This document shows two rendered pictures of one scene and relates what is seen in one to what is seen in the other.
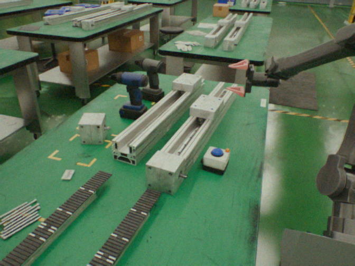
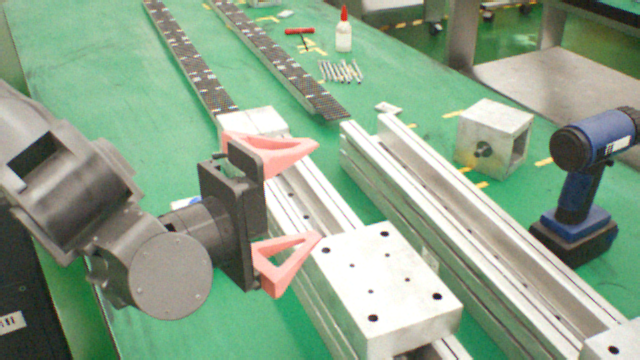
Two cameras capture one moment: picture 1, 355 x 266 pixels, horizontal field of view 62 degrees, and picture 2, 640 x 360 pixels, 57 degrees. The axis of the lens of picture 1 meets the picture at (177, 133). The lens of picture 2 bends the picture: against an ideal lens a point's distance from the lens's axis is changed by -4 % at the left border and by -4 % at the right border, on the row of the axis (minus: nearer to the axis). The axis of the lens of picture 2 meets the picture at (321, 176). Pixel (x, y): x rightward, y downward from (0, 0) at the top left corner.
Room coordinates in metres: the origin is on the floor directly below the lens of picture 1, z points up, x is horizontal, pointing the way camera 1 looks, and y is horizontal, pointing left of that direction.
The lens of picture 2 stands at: (1.51, -0.52, 1.35)
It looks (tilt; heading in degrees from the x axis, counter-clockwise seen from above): 33 degrees down; 135
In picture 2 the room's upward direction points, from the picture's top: straight up
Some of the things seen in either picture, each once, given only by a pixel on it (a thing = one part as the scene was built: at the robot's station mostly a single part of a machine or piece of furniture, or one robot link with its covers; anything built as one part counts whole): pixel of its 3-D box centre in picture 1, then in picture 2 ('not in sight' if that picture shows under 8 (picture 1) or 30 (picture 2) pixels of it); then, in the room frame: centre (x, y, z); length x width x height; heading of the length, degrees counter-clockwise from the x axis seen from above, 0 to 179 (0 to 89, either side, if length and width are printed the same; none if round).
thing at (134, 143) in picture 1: (168, 111); (506, 280); (1.27, 0.05, 0.82); 0.80 x 0.10 x 0.09; 158
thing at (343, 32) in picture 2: not in sight; (343, 28); (0.51, 0.56, 0.84); 0.04 x 0.04 x 0.12
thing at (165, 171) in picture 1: (168, 173); (247, 147); (0.79, 0.02, 0.83); 0.12 x 0.09 x 0.10; 68
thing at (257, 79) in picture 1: (256, 79); (201, 236); (1.16, -0.31, 1.03); 0.07 x 0.07 x 0.10; 82
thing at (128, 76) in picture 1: (127, 94); (597, 182); (1.29, 0.24, 0.89); 0.20 x 0.08 x 0.22; 76
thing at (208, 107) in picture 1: (207, 109); (377, 295); (1.20, -0.13, 0.87); 0.16 x 0.11 x 0.07; 158
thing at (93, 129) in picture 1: (96, 128); (489, 141); (1.07, 0.34, 0.83); 0.11 x 0.10 x 0.10; 93
